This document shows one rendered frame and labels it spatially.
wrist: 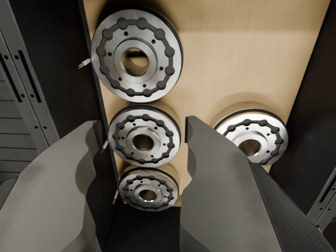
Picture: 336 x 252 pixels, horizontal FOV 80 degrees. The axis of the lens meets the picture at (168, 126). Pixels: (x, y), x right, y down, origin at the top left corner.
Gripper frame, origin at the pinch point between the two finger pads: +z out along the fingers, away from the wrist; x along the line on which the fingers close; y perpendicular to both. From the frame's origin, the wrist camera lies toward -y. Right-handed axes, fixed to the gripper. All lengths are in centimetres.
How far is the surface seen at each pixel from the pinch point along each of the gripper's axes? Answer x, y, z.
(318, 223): 19.4, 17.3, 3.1
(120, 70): -3.0, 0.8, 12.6
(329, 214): 19.9, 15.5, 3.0
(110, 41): -3.7, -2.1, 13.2
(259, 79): 13.9, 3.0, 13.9
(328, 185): 18.0, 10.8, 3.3
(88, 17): -6.5, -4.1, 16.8
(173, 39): 2.9, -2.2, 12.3
